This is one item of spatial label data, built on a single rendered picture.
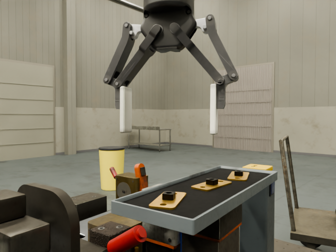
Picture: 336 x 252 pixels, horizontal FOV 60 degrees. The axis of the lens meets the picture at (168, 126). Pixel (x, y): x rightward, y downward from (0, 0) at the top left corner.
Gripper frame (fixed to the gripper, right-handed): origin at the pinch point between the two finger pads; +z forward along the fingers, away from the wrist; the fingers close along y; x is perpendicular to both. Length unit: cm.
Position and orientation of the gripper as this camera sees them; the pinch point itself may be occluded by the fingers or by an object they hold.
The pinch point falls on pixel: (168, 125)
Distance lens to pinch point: 43.3
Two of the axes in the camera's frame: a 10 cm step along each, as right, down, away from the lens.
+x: -2.8, 0.2, -9.6
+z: -0.1, 10.0, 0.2
